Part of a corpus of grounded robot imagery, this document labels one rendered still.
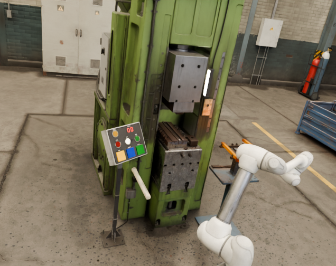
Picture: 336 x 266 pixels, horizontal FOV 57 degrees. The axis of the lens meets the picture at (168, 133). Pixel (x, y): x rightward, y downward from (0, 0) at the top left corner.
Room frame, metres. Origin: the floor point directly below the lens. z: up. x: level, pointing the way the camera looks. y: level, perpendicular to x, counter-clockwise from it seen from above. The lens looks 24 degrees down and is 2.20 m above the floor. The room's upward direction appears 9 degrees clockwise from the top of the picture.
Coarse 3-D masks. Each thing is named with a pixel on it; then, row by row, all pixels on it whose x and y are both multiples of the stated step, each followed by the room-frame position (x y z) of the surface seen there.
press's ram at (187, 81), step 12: (168, 60) 2.61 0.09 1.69; (180, 60) 2.51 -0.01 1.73; (192, 60) 2.56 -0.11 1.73; (204, 60) 2.61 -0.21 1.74; (168, 72) 2.58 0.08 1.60; (180, 72) 2.52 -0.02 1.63; (192, 72) 2.57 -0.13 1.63; (204, 72) 2.61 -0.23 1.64; (168, 84) 2.55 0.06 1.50; (180, 84) 2.52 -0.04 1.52; (192, 84) 2.57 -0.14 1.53; (168, 96) 2.52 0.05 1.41; (180, 96) 2.53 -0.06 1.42; (192, 96) 2.58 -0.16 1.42
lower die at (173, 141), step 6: (162, 126) 2.83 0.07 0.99; (174, 126) 2.87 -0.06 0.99; (156, 132) 2.77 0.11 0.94; (162, 132) 2.70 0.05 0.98; (168, 132) 2.70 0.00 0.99; (180, 132) 2.74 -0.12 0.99; (168, 138) 2.59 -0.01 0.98; (174, 138) 2.59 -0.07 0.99; (168, 144) 2.51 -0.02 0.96; (174, 144) 2.54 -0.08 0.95; (180, 144) 2.57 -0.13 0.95; (186, 144) 2.60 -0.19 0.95
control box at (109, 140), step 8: (112, 128) 2.15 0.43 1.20; (120, 128) 2.20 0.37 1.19; (128, 128) 2.25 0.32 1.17; (136, 128) 2.31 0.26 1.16; (104, 136) 2.11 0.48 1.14; (112, 136) 2.11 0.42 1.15; (120, 136) 2.16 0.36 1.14; (128, 136) 2.22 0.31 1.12; (104, 144) 2.11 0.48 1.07; (112, 144) 2.08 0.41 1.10; (120, 144) 2.13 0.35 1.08; (128, 144) 2.18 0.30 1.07; (136, 144) 2.23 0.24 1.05; (144, 144) 2.29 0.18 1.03; (112, 152) 2.05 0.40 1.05; (136, 152) 2.20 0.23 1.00; (112, 160) 2.04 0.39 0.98
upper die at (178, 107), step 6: (162, 96) 2.76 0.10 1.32; (168, 102) 2.62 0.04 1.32; (174, 102) 2.51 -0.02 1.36; (180, 102) 2.54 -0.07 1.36; (186, 102) 2.56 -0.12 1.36; (192, 102) 2.59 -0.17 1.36; (174, 108) 2.52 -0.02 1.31; (180, 108) 2.54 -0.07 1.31; (186, 108) 2.57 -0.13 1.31; (192, 108) 2.59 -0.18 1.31
